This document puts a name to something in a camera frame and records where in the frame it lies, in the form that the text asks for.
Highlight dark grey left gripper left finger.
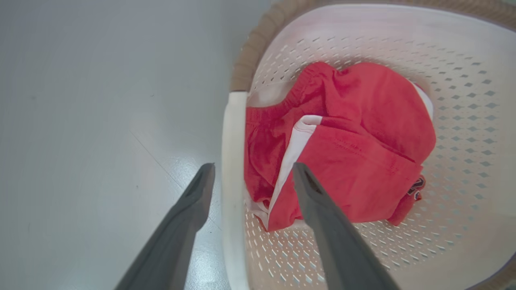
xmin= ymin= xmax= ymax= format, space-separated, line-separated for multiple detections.
xmin=114 ymin=163 xmax=216 ymax=290

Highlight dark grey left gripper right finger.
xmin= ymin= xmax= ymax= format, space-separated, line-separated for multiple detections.
xmin=292 ymin=162 xmax=400 ymax=290

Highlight white perforated laundry basket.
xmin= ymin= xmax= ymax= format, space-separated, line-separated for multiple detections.
xmin=221 ymin=0 xmax=516 ymax=290

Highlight red shorts with white stripe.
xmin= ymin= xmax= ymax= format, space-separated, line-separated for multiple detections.
xmin=243 ymin=61 xmax=437 ymax=232

